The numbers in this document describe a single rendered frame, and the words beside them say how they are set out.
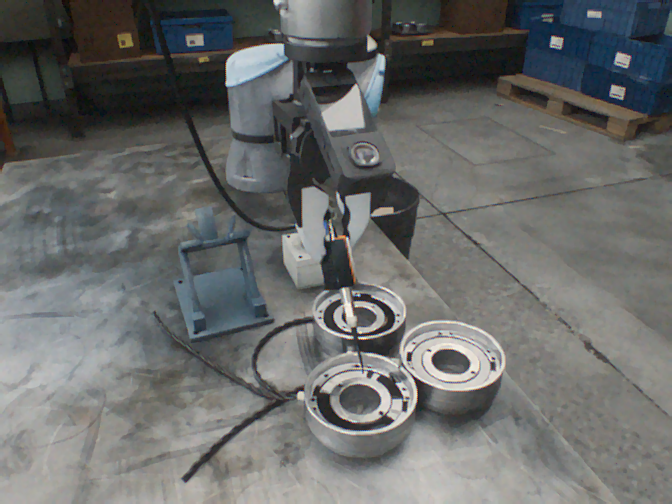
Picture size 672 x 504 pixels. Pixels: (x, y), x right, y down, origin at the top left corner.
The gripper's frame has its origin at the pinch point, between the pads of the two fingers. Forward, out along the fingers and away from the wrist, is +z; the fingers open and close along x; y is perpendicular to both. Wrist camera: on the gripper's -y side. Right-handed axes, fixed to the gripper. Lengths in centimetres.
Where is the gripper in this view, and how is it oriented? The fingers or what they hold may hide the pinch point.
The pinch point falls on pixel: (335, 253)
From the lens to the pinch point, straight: 55.3
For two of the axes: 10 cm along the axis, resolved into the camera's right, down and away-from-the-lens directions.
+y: -3.9, -4.8, 7.9
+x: -9.2, 2.0, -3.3
